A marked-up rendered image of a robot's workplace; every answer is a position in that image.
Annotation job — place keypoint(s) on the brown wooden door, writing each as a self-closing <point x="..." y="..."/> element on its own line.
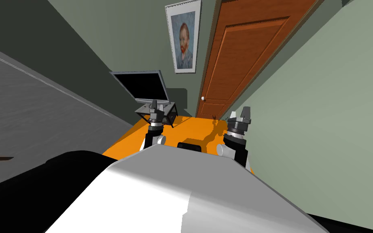
<point x="248" y="55"/>

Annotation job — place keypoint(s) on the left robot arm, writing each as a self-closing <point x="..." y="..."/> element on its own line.
<point x="34" y="194"/>

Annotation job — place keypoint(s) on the framed portrait painting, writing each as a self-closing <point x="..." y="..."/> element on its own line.
<point x="183" y="38"/>

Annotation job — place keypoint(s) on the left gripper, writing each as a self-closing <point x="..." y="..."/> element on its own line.
<point x="156" y="116"/>

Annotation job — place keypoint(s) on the grey stand with television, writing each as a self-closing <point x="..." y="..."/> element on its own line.
<point x="142" y="85"/>

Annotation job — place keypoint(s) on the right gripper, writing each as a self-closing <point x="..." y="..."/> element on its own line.
<point x="239" y="124"/>

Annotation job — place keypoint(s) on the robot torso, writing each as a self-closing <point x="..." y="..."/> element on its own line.
<point x="160" y="194"/>

